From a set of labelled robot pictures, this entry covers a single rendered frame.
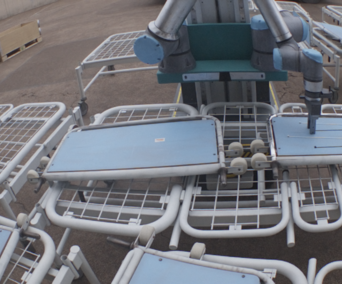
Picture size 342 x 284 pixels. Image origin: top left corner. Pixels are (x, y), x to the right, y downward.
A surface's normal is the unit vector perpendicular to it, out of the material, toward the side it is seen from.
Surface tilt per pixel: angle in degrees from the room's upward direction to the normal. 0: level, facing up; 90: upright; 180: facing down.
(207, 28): 90
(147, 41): 94
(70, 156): 3
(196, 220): 90
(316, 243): 0
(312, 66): 85
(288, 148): 5
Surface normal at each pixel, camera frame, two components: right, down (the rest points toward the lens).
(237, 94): -0.13, 0.55
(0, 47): 0.85, 0.18
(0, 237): -0.04, -0.83
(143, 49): -0.47, 0.58
